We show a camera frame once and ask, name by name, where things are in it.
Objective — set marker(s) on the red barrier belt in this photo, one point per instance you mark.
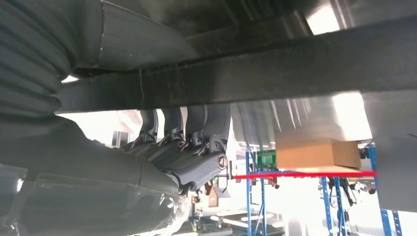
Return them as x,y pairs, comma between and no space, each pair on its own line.
293,175

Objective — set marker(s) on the brown cardboard box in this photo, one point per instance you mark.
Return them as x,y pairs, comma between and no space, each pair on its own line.
309,156

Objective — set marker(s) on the blue metal shelf rack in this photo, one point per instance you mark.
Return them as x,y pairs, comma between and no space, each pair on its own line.
249,202

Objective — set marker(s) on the green plastic crate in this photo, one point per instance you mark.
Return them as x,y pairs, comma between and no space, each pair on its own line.
266,160

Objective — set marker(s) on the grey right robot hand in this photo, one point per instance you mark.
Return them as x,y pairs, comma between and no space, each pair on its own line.
81,195

